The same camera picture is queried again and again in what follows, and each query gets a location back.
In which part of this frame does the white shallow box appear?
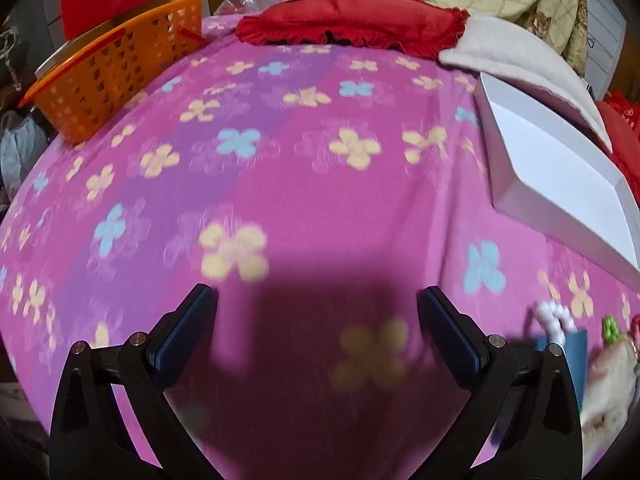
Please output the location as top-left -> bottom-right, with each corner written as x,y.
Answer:
475,74 -> 639,288

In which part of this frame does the blue hair claw clip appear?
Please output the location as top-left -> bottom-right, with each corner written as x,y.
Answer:
530,330 -> 588,410

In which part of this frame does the green bead bracelet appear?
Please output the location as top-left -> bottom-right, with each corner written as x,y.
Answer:
601,314 -> 624,345

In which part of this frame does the orange plastic basket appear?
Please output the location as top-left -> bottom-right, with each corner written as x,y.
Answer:
20,0 -> 207,144

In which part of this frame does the white pearl bead necklace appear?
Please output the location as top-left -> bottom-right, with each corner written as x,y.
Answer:
532,300 -> 578,345

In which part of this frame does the pink floral bed sheet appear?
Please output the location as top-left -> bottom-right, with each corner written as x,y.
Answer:
1,16 -> 639,479

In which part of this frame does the grey white pillow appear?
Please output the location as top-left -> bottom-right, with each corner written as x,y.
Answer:
438,14 -> 613,152

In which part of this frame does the cream dotted scrunchie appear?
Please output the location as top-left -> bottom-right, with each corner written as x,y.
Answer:
580,336 -> 638,476

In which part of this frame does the red frilled pillow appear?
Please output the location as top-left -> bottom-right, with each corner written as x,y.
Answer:
235,0 -> 470,60

